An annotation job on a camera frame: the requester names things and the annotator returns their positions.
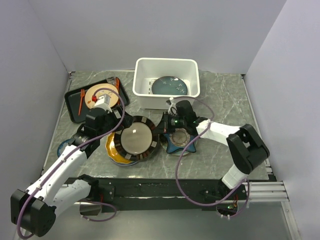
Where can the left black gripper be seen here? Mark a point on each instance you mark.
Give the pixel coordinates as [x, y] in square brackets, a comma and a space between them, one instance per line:
[125, 122]

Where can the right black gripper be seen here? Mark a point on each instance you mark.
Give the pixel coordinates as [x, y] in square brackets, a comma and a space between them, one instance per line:
[164, 127]

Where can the brown rimmed beige plate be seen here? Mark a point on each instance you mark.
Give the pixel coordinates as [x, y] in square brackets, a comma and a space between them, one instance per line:
[137, 142]

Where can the yellow polka dot plate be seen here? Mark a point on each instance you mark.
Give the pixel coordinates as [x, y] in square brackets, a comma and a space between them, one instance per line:
[112, 152]

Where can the teal floral plate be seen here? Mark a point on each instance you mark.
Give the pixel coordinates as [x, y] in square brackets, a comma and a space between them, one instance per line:
[169, 85]

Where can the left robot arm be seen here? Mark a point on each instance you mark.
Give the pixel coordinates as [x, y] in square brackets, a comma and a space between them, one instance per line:
[35, 209]

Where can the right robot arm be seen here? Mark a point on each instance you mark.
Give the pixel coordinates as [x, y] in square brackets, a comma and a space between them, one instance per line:
[247, 148]

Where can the white plastic bin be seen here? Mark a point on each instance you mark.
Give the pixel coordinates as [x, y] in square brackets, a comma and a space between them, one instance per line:
[147, 70]

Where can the blue star shaped dish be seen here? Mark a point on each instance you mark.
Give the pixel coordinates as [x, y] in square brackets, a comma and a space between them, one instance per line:
[175, 142]

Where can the orange plastic utensil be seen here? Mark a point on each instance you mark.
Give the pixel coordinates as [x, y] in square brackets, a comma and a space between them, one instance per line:
[117, 83]

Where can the beige bird plate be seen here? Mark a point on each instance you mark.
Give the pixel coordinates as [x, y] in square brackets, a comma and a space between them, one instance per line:
[90, 92]

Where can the clear glass cup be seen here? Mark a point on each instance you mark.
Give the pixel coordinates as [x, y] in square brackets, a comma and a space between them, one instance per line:
[112, 80]

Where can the blue polka dot plate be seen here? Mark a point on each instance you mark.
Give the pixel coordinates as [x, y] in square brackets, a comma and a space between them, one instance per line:
[124, 164]

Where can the black plastic tray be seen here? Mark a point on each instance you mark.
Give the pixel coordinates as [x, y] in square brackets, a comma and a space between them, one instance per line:
[72, 100]

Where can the orange plastic fork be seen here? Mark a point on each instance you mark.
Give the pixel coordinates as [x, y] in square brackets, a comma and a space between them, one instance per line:
[82, 95]

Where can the blue white patterned bowl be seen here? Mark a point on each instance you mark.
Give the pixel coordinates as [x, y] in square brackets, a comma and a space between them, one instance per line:
[62, 147]

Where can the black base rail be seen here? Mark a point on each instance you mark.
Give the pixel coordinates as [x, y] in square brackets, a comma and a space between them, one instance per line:
[139, 194]

